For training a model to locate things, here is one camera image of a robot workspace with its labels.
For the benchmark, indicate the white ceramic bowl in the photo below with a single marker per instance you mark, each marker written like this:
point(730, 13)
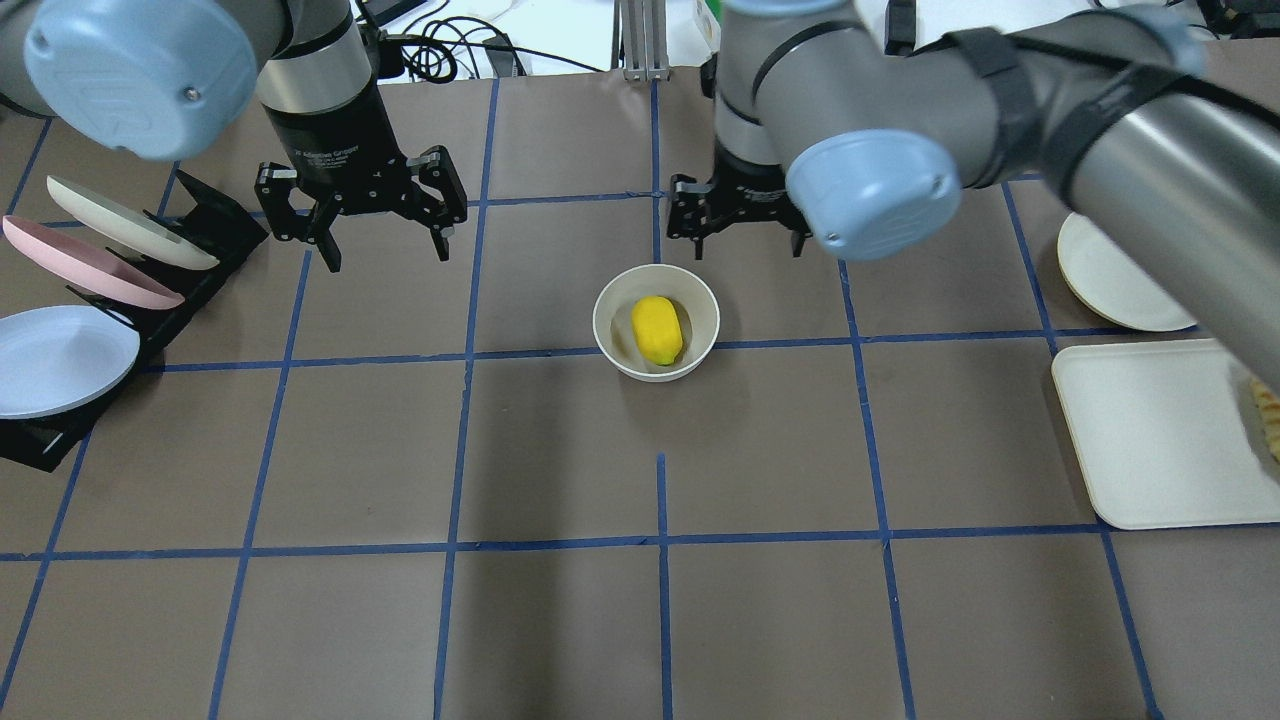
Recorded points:
point(697, 307)

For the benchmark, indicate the black plate rack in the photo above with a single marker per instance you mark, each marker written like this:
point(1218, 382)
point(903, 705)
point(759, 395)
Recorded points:
point(216, 224)

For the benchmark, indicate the light blue plate in rack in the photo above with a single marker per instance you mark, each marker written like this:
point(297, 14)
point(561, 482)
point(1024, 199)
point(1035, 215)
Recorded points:
point(57, 358)

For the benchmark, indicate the cream plate in rack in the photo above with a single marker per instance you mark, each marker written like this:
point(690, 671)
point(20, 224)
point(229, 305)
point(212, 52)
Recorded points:
point(127, 226)

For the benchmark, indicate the sliced yellow fruit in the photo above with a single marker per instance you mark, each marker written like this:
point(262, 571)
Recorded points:
point(1267, 406)

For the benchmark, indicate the white round plate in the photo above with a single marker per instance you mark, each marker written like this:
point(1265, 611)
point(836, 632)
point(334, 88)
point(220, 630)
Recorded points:
point(1110, 284)

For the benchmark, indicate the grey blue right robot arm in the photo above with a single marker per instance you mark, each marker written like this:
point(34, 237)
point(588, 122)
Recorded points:
point(866, 153)

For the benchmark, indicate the pink plate in rack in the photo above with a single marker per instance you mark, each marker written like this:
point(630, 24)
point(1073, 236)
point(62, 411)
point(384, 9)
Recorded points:
point(88, 267)

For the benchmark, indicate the yellow lemon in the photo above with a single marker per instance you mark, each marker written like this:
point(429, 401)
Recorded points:
point(657, 330)

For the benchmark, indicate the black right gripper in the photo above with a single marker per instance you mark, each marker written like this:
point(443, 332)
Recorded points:
point(748, 184)

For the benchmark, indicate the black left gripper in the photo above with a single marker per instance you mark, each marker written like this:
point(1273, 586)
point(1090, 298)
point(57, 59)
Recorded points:
point(333, 135)

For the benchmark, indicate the white rectangular tray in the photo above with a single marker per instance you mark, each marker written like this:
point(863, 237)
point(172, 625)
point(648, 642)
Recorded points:
point(1167, 434)

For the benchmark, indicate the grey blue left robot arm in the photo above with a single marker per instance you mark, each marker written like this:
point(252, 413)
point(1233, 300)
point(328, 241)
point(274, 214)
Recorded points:
point(163, 79)

